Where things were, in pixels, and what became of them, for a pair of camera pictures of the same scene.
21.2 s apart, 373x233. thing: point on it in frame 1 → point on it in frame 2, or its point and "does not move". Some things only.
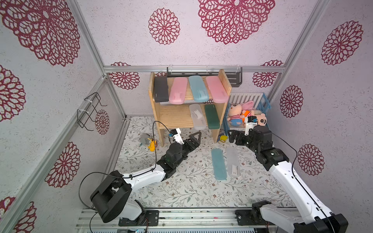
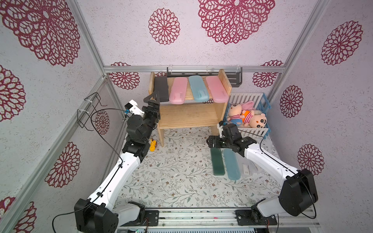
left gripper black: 195,142 → 154,110
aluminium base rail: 177,221 does not move
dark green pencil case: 213,119 → 217,161
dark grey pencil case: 161,89 does not move
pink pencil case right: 219,95 does not move
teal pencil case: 220,173 → 231,164
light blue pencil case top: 199,92 does not move
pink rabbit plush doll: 235,111 does not move
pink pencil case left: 178,91 does not move
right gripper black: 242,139 → 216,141
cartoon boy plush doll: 262,118 does not move
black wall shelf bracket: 236,73 does not move
